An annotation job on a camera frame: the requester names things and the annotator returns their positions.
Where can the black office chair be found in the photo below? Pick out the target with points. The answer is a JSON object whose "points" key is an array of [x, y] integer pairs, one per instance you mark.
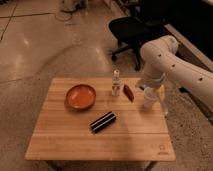
{"points": [[145, 22]]}

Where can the orange wooden bowl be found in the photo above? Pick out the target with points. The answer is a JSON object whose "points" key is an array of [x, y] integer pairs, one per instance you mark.
{"points": [[80, 97]]}

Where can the wooden table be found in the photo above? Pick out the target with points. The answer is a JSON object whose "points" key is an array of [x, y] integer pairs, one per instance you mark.
{"points": [[113, 129]]}

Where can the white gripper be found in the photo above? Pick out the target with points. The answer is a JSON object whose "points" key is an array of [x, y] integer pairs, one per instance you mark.
{"points": [[150, 97]]}

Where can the clear plastic bottle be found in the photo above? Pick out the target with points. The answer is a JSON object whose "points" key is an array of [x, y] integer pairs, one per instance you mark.
{"points": [[116, 83]]}

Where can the dark red oval object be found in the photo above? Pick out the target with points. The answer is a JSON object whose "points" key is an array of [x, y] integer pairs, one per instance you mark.
{"points": [[128, 92]]}

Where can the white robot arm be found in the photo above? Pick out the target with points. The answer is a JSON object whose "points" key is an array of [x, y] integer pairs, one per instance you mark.
{"points": [[161, 61]]}

